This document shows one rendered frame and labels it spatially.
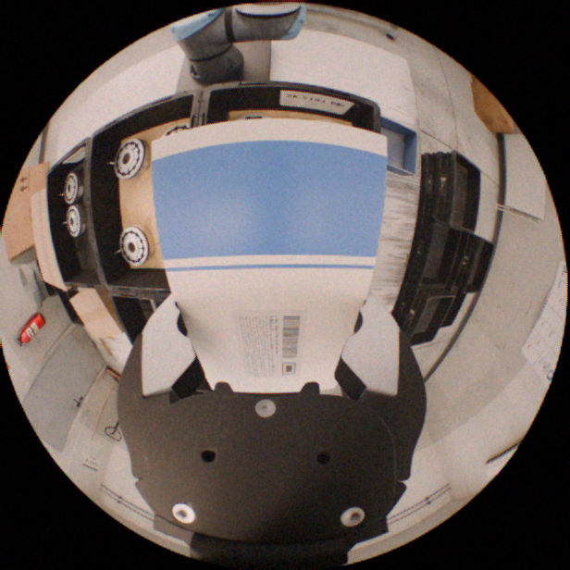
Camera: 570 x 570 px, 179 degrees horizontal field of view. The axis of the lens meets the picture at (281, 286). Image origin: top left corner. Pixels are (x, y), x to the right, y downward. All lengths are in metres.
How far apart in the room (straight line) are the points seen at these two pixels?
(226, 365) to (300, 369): 0.06
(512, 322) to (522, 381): 0.79
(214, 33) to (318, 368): 0.57
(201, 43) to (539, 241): 2.99
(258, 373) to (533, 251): 2.90
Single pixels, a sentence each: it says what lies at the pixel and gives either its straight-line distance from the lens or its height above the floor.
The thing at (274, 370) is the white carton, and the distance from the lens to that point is 0.15.
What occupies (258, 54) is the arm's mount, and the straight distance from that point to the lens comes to 0.67.
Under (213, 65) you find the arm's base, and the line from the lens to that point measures 0.57.
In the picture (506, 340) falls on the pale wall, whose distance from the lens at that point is 3.03.
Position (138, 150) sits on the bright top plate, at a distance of 0.50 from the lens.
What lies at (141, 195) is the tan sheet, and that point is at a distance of 0.51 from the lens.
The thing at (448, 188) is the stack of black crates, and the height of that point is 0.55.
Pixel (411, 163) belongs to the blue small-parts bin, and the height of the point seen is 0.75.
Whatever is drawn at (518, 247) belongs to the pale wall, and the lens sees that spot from 2.94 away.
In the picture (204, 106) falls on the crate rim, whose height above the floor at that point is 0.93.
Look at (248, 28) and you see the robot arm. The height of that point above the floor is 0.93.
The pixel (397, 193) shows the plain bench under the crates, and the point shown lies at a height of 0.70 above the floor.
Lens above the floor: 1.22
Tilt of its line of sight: 61 degrees down
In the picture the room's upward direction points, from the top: 176 degrees clockwise
